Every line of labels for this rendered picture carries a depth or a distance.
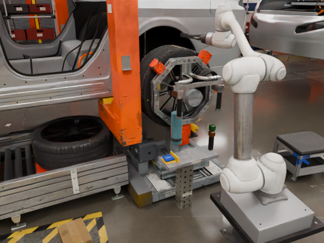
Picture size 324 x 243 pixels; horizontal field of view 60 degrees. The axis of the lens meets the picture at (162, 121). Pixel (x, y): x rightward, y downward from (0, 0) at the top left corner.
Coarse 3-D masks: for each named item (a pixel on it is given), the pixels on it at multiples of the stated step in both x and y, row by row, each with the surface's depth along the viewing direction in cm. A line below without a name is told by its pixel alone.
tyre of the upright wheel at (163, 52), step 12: (156, 48) 227; (168, 48) 218; (180, 48) 214; (144, 60) 222; (144, 72) 213; (144, 84) 211; (144, 96) 214; (204, 96) 240; (144, 108) 221; (156, 120) 226
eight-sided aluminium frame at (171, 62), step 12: (168, 60) 208; (180, 60) 207; (192, 60) 212; (168, 72) 206; (156, 84) 205; (156, 96) 209; (156, 108) 212; (204, 108) 235; (168, 120) 222; (192, 120) 232
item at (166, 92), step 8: (192, 64) 230; (192, 72) 228; (200, 72) 232; (176, 80) 224; (192, 80) 251; (168, 88) 227; (200, 88) 242; (160, 96) 223; (176, 104) 232; (184, 104) 236; (168, 112) 245; (184, 112) 242
